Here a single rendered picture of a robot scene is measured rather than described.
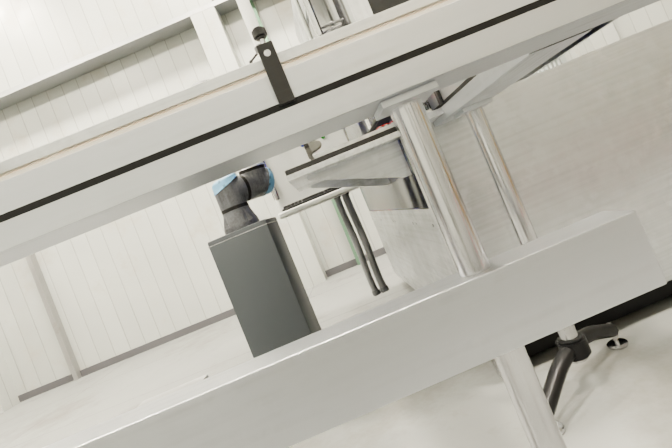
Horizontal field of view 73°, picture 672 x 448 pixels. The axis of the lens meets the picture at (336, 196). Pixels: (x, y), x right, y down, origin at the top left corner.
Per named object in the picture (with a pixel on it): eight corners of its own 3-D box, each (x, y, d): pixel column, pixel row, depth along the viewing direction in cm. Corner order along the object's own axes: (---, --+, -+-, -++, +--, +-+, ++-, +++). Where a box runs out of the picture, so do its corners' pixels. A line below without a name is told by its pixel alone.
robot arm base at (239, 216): (221, 237, 185) (212, 214, 185) (231, 234, 200) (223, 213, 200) (256, 222, 184) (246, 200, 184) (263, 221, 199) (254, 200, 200)
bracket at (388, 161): (410, 175, 161) (396, 141, 161) (411, 174, 158) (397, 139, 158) (320, 211, 160) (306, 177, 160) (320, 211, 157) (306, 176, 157)
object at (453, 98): (430, 129, 149) (412, 84, 149) (474, 111, 150) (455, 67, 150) (522, 57, 80) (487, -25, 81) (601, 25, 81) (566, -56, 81)
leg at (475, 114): (583, 348, 132) (481, 104, 134) (602, 357, 123) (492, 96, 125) (555, 360, 132) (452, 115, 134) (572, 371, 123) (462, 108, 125)
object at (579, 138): (516, 233, 357) (473, 130, 359) (782, 262, 150) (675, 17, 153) (398, 283, 353) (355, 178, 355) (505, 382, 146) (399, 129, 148)
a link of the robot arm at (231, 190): (216, 214, 194) (204, 185, 194) (244, 204, 201) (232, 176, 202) (226, 208, 184) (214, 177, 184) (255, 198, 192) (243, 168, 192)
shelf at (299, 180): (392, 154, 220) (390, 150, 220) (424, 126, 150) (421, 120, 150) (299, 191, 218) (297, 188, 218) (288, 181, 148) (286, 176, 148)
